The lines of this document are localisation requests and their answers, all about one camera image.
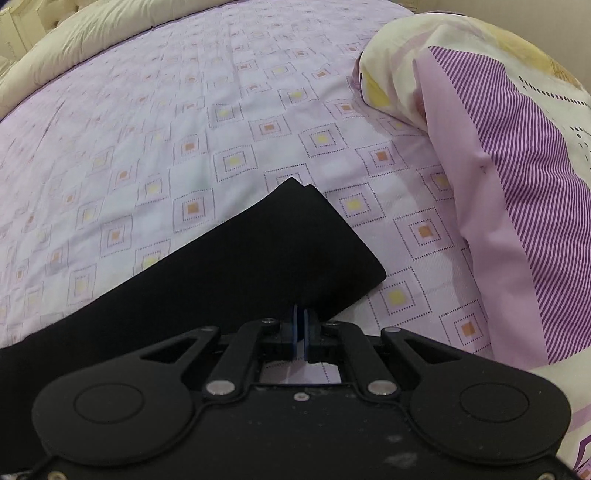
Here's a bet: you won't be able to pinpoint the purple patterned bed sheet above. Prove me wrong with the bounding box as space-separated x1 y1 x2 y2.
1 1 492 357

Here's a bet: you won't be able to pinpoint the cream tufted headboard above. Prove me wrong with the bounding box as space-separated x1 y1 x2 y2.
1 0 89 61

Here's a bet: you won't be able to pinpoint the beige rumpled duvet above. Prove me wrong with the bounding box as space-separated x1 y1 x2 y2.
1 1 222 117

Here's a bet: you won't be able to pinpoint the purple striped floral pillow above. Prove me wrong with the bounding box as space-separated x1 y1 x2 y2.
356 13 590 478

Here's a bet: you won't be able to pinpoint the black pants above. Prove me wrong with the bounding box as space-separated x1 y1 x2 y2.
1 179 386 474

